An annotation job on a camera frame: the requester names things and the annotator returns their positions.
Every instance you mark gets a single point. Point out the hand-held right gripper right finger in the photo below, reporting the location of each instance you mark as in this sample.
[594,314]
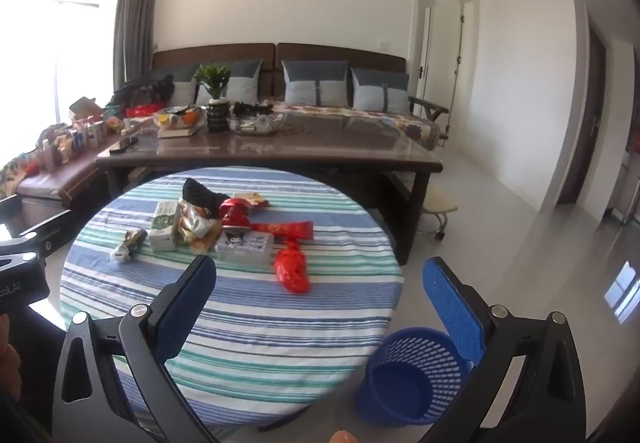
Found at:
[452,303]

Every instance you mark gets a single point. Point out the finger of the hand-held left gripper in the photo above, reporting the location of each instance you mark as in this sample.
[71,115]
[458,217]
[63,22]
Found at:
[47,224]
[45,250]

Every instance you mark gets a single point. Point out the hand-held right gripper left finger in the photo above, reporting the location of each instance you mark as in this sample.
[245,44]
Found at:
[187,303]

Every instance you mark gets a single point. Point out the cream snack packet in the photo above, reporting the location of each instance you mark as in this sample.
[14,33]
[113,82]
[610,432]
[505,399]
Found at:
[196,229]

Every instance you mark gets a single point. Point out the green white carton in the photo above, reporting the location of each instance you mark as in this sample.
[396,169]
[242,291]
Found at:
[165,228]

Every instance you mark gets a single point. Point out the white cartoon print box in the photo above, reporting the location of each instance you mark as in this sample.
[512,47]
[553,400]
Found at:
[245,248]

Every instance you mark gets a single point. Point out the small gold white wrapper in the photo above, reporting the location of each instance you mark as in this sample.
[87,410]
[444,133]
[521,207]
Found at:
[125,250]

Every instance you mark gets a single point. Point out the blue mesh wastebasket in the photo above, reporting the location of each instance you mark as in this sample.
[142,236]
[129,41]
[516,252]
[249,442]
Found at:
[400,388]

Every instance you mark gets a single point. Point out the black foam net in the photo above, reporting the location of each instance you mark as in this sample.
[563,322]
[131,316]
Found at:
[200,195]

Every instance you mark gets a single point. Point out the red plastic bag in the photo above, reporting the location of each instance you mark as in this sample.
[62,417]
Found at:
[292,270]

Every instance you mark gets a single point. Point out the long red packet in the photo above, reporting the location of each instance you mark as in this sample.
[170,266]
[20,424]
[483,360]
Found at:
[285,229]

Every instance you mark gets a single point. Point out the small grey red carton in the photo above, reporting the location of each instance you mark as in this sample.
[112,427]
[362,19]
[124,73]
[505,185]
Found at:
[255,198]

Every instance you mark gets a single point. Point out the person's left hand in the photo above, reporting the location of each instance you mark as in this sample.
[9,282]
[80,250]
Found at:
[7,358]

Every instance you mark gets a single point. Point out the striped tablecloth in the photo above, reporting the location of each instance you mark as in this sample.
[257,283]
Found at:
[260,328]

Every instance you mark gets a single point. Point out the row of small bottles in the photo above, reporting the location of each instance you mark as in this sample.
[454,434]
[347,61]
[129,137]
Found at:
[75,138]

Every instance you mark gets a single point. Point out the cushioned rolling stool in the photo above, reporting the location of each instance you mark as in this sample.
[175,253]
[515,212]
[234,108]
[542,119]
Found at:
[437,202]

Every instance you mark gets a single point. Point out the black phone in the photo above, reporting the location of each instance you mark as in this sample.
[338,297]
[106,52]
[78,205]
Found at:
[123,145]

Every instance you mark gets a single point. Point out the cardboard box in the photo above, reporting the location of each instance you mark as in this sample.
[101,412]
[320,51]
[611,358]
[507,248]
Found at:
[82,107]

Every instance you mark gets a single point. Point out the book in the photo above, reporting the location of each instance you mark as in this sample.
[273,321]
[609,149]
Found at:
[177,132]

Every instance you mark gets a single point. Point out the black bag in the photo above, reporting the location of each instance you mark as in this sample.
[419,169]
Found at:
[150,93]

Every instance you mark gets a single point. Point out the fruit bowl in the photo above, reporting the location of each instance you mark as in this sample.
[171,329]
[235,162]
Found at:
[177,118]

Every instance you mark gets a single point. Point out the glass bowl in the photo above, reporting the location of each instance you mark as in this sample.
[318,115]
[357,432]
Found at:
[255,124]

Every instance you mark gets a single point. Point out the grey blue pillow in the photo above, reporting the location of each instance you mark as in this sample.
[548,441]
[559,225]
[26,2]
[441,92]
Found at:
[315,83]
[245,80]
[182,85]
[380,90]

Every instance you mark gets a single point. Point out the dark wooden coffee table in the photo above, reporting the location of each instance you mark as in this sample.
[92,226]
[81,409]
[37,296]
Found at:
[310,148]

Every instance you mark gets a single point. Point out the floral sofa cover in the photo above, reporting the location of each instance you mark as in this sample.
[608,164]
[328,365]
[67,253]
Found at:
[380,119]

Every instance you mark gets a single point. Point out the potted green plant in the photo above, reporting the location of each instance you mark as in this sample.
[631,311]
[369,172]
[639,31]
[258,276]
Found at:
[212,79]

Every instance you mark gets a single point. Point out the grey curtain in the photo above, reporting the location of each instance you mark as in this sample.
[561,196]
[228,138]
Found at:
[135,13]

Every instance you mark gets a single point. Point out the dark brown door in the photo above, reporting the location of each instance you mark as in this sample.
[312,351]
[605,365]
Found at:
[595,98]

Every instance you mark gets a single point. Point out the white door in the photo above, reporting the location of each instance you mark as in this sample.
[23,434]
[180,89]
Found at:
[446,48]

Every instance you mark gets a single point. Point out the brown sofa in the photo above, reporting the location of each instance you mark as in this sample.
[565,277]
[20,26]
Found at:
[325,52]

